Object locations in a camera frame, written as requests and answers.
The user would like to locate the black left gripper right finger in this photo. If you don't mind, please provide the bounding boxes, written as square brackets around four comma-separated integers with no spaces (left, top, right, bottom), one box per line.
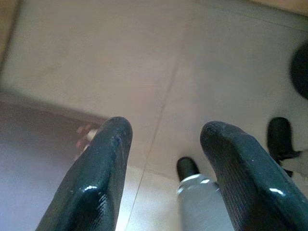
[200,121,308,231]

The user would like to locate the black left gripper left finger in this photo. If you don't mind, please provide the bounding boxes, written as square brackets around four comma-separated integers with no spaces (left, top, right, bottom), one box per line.
[36,116,133,231]

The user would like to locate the grey furniture panel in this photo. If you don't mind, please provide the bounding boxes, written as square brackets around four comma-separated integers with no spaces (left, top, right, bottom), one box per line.
[0,91,109,231]

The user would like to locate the black round object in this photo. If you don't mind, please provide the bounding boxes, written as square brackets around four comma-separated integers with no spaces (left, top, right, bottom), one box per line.
[291,42,308,101]

